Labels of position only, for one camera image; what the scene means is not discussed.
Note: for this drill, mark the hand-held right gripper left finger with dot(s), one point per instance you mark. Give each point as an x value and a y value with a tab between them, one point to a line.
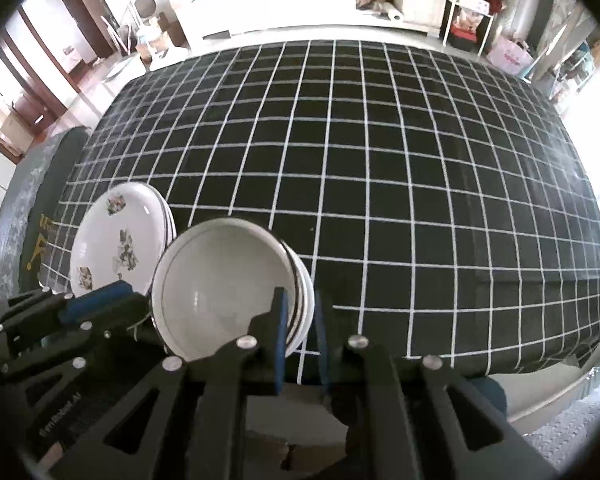
280	340

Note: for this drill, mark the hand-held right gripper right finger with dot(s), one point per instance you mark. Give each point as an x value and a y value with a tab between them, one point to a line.
322	345

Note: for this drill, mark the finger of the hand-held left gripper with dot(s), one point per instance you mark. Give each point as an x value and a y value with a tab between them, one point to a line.
115	330
97	297

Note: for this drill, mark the white bowl with red pattern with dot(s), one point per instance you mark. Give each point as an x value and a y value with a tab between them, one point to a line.
310	305

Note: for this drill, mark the white plate with brown flowers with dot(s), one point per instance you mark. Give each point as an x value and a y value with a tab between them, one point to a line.
105	240

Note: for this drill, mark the floral patterned bowl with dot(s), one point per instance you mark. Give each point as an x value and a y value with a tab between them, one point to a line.
215	280

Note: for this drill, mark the white plate with pink petals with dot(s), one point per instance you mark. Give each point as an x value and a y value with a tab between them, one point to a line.
170	227

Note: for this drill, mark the dark cloth with yellow print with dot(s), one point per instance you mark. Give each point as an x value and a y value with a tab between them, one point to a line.
25	200

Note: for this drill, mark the black white grid tablecloth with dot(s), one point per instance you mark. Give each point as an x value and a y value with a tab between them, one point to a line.
380	185

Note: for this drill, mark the grey textured cloth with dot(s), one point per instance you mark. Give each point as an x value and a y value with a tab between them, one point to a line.
570	435

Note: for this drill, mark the round grey standing mirror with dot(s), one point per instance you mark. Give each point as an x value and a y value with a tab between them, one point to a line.
145	6

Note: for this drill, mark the white floor lamp stand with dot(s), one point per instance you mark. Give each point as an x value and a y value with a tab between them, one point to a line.
125	0

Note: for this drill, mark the low white cabinet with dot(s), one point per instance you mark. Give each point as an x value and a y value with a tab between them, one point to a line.
280	7

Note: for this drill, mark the white paper roll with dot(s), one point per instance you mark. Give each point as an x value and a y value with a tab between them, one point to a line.
394	12

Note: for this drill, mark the pink bag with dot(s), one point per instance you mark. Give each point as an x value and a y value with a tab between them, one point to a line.
510	56

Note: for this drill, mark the beige storage box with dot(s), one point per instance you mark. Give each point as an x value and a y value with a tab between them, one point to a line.
420	7

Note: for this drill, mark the white metal shelf rack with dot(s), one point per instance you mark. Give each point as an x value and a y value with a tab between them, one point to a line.
475	5

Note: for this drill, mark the brown wooden door frame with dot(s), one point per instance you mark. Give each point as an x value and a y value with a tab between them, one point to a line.
80	10
35	75

